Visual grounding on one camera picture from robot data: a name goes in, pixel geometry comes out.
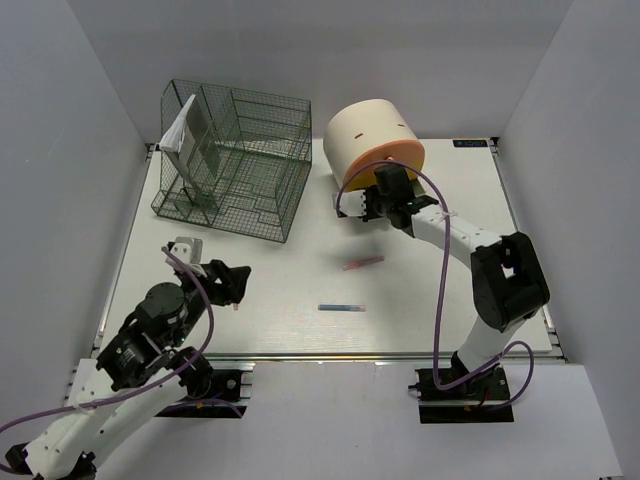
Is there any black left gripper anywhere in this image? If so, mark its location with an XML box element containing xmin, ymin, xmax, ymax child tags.
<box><xmin>170</xmin><ymin>258</ymin><xmax>252</xmax><ymax>346</ymax></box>

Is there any pink purple highlighter pen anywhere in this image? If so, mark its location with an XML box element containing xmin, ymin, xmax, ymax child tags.
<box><xmin>342</xmin><ymin>256</ymin><xmax>385</xmax><ymax>271</ymax></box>

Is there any round drawer organizer box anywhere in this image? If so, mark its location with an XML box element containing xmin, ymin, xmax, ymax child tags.
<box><xmin>323</xmin><ymin>99</ymin><xmax>425</xmax><ymax>192</ymax></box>

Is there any Canon manual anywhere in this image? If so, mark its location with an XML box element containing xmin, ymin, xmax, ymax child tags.
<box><xmin>160</xmin><ymin>94</ymin><xmax>221</xmax><ymax>212</ymax></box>

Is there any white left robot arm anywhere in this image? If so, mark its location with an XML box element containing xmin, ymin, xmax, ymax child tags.
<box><xmin>1</xmin><ymin>256</ymin><xmax>252</xmax><ymax>479</ymax></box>

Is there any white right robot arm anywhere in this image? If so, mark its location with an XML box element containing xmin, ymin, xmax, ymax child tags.
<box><xmin>365</xmin><ymin>163</ymin><xmax>550</xmax><ymax>399</ymax></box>

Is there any blue highlighter pen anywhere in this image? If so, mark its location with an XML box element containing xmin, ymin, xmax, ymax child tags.
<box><xmin>317</xmin><ymin>304</ymin><xmax>366</xmax><ymax>313</ymax></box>

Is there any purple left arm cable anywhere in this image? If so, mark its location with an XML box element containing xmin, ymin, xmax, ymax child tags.
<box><xmin>0</xmin><ymin>244</ymin><xmax>246</xmax><ymax>436</ymax></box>

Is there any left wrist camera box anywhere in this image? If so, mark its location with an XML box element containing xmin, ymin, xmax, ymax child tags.
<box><xmin>167</xmin><ymin>236</ymin><xmax>203</xmax><ymax>264</ymax></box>

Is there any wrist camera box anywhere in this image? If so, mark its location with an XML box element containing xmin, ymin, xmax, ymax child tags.
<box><xmin>333</xmin><ymin>190</ymin><xmax>366</xmax><ymax>218</ymax></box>
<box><xmin>167</xmin><ymin>236</ymin><xmax>203</xmax><ymax>264</ymax></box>

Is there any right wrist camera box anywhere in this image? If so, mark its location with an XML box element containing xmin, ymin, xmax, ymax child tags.
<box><xmin>333</xmin><ymin>190</ymin><xmax>366</xmax><ymax>218</ymax></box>

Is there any aluminium mounting rail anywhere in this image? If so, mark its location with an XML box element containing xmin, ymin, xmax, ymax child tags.
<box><xmin>204</xmin><ymin>347</ymin><xmax>568</xmax><ymax>364</ymax></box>

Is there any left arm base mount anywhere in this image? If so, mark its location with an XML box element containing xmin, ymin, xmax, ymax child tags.
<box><xmin>157</xmin><ymin>362</ymin><xmax>255</xmax><ymax>419</ymax></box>

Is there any green wire mesh organizer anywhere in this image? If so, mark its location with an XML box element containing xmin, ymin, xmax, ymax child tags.
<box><xmin>151</xmin><ymin>79</ymin><xmax>312</xmax><ymax>243</ymax></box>

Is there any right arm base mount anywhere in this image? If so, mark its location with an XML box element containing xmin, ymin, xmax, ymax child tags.
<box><xmin>408</xmin><ymin>366</ymin><xmax>514</xmax><ymax>425</ymax></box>

